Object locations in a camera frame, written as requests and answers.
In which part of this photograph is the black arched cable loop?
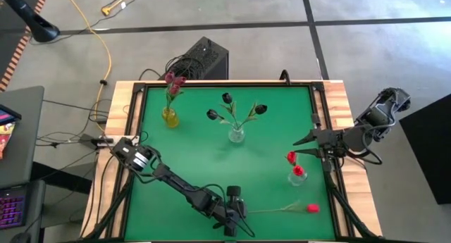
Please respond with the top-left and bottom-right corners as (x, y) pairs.
(279, 69), (292, 86)

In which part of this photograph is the large black cabinet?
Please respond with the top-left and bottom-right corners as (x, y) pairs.
(400, 93), (451, 205)

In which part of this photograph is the orange black striped tape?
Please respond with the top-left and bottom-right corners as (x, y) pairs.
(0, 0), (51, 92)

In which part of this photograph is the long yellow extension cord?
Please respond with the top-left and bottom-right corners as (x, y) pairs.
(61, 0), (113, 133)

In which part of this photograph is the black computer mouse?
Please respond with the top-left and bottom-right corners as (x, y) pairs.
(9, 231), (33, 243)

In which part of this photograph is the small smooth clear vase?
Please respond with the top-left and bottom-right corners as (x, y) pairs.
(288, 167), (309, 187)

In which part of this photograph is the green table mat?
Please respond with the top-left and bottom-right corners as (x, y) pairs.
(123, 86), (336, 241)

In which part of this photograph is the black perforated computer tower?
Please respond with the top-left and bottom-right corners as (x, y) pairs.
(175, 36), (230, 81)

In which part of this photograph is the colourful snack package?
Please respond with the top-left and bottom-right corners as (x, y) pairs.
(0, 122), (17, 160)

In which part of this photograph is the black cable bundle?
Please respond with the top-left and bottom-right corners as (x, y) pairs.
(139, 54), (202, 82)

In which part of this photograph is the yellow cord with plug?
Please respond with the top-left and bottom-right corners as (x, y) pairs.
(101, 0), (142, 17)

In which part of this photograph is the black pole base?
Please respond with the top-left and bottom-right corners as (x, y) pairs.
(0, 0), (61, 44)

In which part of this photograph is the tablet with colourful screen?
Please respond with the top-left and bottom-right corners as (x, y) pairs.
(0, 104), (21, 126)

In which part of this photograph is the grey desk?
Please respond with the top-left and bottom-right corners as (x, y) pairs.
(0, 86), (45, 189)

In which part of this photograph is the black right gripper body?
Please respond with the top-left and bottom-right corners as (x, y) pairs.
(316, 129), (348, 159)

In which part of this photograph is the black artificial tulip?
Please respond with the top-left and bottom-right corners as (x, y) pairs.
(221, 92), (239, 130)
(237, 101), (268, 130)
(206, 108), (236, 131)

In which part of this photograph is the backlit keyboard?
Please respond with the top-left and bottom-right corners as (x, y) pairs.
(0, 186), (27, 230)

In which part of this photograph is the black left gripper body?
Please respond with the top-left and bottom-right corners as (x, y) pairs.
(210, 185), (242, 238)

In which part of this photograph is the black power adapter box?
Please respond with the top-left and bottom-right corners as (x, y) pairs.
(78, 132), (116, 149)

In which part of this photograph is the ribbed clear glass vase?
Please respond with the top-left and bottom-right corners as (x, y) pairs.
(228, 124), (246, 144)

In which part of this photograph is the yellow glass vase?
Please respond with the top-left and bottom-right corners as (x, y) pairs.
(161, 107), (180, 129)

